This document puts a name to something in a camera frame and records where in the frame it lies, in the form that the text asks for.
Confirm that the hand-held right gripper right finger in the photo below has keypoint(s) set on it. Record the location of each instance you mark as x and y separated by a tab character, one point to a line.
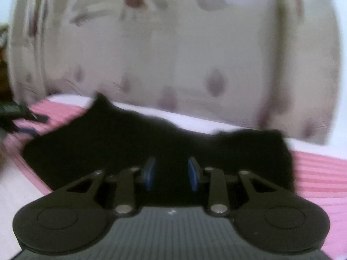
192	176

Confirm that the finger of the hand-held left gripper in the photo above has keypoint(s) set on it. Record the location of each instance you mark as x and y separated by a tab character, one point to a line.
25	130
38	117

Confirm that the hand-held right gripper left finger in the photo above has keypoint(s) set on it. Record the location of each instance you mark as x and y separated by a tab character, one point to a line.
149	176

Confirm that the black sweater with rose print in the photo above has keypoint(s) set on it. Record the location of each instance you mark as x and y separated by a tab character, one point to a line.
108	140

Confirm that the brown wooden furniture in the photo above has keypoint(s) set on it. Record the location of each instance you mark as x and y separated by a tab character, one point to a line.
3	67

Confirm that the beige leaf print curtain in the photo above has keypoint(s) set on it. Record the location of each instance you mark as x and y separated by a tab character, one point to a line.
173	59

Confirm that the pink striped blanket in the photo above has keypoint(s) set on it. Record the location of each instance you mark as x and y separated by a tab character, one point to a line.
320	173

